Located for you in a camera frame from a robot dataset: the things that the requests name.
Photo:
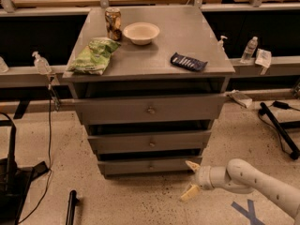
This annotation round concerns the green chip bag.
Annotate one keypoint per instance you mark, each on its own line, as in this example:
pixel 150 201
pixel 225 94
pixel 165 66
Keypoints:
pixel 95 57

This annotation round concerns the blue tape cross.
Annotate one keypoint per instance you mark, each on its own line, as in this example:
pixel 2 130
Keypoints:
pixel 248 212

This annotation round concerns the white paper packet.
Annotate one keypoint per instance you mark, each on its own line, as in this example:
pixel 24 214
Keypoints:
pixel 263 59

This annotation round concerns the grey bottom drawer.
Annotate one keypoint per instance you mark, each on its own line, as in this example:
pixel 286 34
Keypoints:
pixel 157 165

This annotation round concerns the black power adapter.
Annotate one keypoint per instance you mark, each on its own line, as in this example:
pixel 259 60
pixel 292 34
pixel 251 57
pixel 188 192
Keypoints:
pixel 281 105

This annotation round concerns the left hand sanitizer bottle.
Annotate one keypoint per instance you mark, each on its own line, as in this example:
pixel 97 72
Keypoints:
pixel 41 64

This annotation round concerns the dark blue snack bar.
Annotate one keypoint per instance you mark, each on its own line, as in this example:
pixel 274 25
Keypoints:
pixel 187 63

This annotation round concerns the black bar on floor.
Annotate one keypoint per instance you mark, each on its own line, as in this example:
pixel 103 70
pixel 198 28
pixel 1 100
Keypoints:
pixel 72 202

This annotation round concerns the black stand base left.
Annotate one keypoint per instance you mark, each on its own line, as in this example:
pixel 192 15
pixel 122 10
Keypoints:
pixel 14 181

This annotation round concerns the black stand leg right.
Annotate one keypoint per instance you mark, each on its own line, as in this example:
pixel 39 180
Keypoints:
pixel 281 128

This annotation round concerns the small pump bottle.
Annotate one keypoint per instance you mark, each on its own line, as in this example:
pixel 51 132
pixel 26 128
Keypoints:
pixel 221 42

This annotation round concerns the white paper bowl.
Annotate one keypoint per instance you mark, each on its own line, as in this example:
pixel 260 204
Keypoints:
pixel 141 33

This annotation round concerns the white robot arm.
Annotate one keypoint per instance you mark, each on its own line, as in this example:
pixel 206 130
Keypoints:
pixel 240 177

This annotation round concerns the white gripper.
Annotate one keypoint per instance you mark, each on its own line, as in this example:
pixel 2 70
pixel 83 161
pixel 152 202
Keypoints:
pixel 202 177

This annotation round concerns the clear bottle far left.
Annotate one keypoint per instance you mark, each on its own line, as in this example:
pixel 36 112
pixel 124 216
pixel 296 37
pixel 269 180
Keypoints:
pixel 3 65

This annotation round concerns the grey middle drawer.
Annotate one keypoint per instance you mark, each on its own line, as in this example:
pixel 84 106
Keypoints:
pixel 149 141

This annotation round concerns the grey drawer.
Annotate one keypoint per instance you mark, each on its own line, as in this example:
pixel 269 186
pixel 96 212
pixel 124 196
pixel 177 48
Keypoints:
pixel 149 141
pixel 157 165
pixel 126 110

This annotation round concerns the grey drawer cabinet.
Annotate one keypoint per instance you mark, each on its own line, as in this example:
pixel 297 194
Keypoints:
pixel 146 71

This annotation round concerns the clear water bottle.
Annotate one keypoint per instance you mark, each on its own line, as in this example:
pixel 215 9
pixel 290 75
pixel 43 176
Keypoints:
pixel 249 50

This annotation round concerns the brown drink can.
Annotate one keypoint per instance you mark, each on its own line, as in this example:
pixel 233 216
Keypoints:
pixel 113 23

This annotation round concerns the grey top drawer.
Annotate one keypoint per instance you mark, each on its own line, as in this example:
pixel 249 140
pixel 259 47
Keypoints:
pixel 126 110

